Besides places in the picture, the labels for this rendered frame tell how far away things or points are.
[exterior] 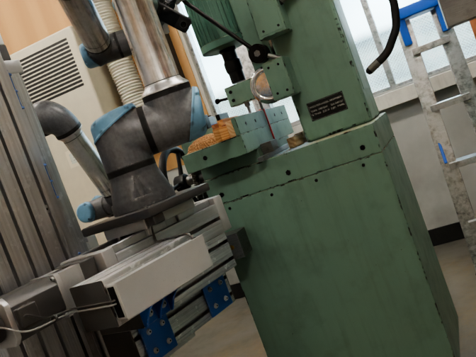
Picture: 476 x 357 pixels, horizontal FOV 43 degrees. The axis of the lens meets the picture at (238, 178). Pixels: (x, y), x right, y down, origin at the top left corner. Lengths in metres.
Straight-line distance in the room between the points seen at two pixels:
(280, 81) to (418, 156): 1.57
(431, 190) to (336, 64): 1.55
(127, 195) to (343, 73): 0.86
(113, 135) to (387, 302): 1.00
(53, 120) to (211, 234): 0.82
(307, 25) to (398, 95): 1.36
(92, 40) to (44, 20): 2.33
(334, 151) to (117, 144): 0.73
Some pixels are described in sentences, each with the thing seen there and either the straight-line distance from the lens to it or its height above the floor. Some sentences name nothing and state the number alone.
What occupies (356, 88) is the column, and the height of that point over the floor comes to 0.91.
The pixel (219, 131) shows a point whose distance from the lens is 1.78.
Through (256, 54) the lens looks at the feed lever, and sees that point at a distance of 1.94.
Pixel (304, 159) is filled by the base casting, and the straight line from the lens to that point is 1.87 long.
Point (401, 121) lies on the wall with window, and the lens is 3.31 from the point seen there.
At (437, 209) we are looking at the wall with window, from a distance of 3.38.
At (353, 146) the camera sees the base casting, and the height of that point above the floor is 0.75.
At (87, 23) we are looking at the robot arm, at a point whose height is 1.29.
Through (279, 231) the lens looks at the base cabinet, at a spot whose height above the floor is 0.57.
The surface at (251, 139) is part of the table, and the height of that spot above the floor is 0.87.
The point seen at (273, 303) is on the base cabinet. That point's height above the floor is 0.35.
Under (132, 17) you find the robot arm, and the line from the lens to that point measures 1.41.
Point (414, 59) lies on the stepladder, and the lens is 2.64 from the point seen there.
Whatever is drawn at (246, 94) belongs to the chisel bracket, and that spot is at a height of 1.02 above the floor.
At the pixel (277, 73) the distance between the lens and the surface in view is 1.89.
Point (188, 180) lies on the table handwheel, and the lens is 2.22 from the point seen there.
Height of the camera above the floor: 0.89
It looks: 3 degrees down
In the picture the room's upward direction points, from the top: 20 degrees counter-clockwise
